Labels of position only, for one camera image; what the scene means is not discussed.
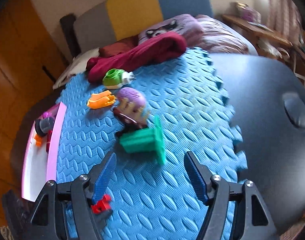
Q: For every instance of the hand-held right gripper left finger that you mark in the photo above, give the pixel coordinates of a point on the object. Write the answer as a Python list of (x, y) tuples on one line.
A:
[(105, 177)]

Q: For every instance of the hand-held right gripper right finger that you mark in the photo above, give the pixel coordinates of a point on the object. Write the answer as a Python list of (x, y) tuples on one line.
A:
[(196, 180)]

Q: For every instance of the red toy block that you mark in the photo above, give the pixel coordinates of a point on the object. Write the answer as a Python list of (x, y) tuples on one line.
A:
[(101, 206)]

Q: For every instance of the green toy column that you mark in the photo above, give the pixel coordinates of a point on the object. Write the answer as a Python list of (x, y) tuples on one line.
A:
[(140, 140)]

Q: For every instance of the brown toy figure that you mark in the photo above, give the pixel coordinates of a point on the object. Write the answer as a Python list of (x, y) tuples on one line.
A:
[(131, 117)]

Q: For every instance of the red toy piece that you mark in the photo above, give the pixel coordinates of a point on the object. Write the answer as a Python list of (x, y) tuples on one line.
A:
[(49, 141)]

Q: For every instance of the white tray with pink rim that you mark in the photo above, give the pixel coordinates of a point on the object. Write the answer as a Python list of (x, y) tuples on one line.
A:
[(35, 175)]

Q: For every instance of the small orange toy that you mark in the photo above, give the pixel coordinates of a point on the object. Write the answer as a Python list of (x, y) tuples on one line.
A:
[(38, 141)]

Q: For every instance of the orange toy boat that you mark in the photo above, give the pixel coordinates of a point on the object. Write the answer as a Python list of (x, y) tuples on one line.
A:
[(100, 100)]

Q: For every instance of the grey and black toy cylinder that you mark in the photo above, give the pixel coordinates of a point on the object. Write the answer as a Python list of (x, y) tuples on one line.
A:
[(45, 125)]

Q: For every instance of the purple egg-shaped toy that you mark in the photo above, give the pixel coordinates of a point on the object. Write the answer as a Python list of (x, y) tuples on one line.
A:
[(131, 96)]

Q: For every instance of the magenta toy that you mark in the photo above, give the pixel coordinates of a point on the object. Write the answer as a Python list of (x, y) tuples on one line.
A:
[(45, 115)]

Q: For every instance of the green toy with white plug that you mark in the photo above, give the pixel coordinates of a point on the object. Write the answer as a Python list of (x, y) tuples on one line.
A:
[(112, 78)]

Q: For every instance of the blue foam puzzle mat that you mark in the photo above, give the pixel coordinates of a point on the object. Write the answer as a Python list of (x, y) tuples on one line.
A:
[(182, 110)]

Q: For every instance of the white cloth bag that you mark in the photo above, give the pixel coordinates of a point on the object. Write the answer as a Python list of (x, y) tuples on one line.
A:
[(77, 65)]

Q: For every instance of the dark red quilted cloth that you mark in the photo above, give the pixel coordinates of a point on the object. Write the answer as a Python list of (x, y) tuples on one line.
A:
[(115, 48)]

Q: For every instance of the maroon blanket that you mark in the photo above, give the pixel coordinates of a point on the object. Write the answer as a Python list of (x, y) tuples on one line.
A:
[(142, 52)]

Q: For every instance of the pink duvet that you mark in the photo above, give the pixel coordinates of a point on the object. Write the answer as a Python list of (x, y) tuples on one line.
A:
[(222, 37)]

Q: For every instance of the white plastic bag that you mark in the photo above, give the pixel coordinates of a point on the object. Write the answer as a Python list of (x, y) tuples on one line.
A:
[(270, 47)]

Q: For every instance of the cat print pillow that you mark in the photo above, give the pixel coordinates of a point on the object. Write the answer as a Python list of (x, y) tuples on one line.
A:
[(167, 26)]

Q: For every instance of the wooden desk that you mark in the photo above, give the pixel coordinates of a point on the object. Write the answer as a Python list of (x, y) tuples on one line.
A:
[(255, 31)]

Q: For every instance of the wooden wardrobe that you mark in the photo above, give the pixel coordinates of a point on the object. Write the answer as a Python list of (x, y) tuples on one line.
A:
[(17, 42)]

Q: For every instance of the dark booklet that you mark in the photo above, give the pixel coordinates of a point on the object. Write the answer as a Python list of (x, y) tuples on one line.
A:
[(258, 25)]

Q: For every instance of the grey yellow blue headboard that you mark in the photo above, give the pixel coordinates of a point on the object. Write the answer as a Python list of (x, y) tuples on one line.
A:
[(132, 12)]

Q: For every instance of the purple box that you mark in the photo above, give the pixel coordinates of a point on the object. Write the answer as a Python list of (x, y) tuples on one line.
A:
[(252, 14)]

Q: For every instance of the gold box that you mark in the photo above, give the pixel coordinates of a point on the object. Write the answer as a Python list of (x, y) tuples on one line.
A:
[(240, 6)]

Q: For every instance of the pale pink curtain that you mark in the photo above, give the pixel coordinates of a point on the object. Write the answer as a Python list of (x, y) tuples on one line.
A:
[(282, 5)]

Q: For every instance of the white frame chair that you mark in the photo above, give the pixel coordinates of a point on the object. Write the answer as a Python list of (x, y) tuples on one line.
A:
[(300, 55)]

